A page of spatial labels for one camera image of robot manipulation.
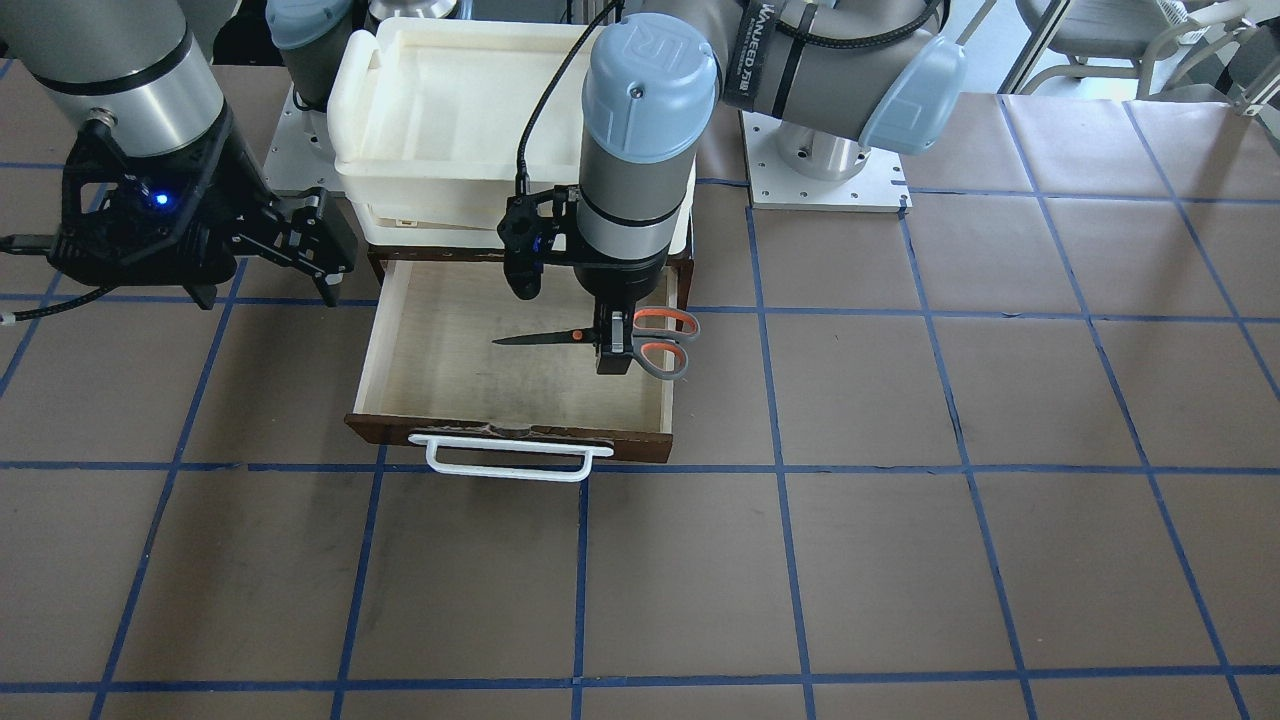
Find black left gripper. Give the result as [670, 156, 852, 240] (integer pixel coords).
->
[570, 256, 666, 375]

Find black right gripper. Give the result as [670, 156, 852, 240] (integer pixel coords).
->
[197, 110, 358, 307]

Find grey orange scissors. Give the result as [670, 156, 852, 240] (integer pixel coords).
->
[493, 306, 701, 380]

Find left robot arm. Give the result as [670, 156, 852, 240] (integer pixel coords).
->
[567, 1, 966, 374]

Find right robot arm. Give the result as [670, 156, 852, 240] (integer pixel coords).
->
[3, 1, 357, 325]

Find dark wooden drawer cabinet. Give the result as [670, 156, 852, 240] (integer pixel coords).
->
[367, 228, 695, 310]

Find white plastic basket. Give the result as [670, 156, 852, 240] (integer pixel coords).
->
[326, 15, 698, 252]

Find grey office chair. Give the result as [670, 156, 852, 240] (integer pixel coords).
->
[998, 1, 1261, 99]

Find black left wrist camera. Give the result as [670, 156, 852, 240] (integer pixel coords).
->
[497, 184, 584, 300]

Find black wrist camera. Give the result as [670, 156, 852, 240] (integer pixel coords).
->
[47, 119, 237, 287]
[497, 184, 584, 300]

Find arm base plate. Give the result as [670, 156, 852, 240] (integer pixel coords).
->
[740, 111, 913, 213]
[262, 86, 346, 197]

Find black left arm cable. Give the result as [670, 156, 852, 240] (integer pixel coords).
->
[515, 0, 627, 197]

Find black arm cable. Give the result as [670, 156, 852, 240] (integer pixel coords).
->
[0, 232, 111, 325]
[515, 0, 627, 197]

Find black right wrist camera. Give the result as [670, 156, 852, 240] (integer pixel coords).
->
[47, 119, 237, 287]

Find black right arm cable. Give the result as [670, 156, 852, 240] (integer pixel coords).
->
[0, 232, 111, 325]

